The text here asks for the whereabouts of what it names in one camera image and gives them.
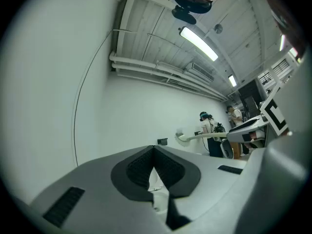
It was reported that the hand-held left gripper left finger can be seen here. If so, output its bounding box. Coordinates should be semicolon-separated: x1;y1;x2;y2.
28;144;172;234

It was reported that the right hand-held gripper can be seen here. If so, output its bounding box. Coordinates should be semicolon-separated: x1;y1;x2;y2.
227;46;312;151

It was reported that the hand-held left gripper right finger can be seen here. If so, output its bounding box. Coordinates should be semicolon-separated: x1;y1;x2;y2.
153;144;247;231

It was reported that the black tall cabinet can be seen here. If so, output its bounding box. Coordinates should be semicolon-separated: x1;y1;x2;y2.
237;78;262;118

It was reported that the barred window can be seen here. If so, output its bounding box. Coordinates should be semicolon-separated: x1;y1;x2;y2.
257;58;298;85

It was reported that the white ceiling air conditioner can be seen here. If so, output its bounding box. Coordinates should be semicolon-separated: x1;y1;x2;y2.
184;61;216;83

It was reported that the long ceiling light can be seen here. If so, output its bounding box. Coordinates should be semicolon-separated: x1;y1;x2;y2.
179;26;219;62

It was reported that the person's red shirt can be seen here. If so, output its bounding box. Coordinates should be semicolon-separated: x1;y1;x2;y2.
253;0;308;56

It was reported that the white ceiling pipe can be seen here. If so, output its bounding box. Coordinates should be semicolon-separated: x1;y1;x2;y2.
109;51;228;100
111;61;228;102

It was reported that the thin wall cable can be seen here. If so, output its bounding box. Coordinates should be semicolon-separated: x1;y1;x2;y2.
72;29;114;167

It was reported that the black head-mounted camera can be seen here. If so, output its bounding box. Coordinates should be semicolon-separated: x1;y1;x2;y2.
169;0;214;25

